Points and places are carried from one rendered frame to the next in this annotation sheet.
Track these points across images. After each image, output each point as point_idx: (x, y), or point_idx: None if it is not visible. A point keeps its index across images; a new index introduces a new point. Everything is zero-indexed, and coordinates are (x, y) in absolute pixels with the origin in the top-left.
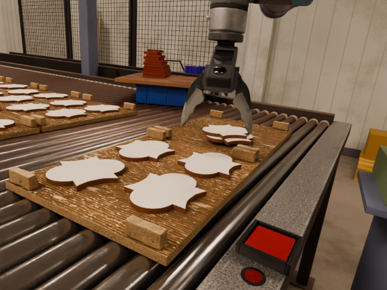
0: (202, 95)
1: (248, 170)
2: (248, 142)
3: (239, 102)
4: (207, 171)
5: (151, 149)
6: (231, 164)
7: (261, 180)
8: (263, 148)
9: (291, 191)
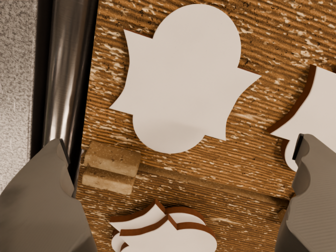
0: (312, 248)
1: (94, 101)
2: (115, 218)
3: (39, 232)
4: (179, 24)
5: (329, 120)
6: (129, 98)
7: (70, 88)
8: (89, 215)
9: (3, 61)
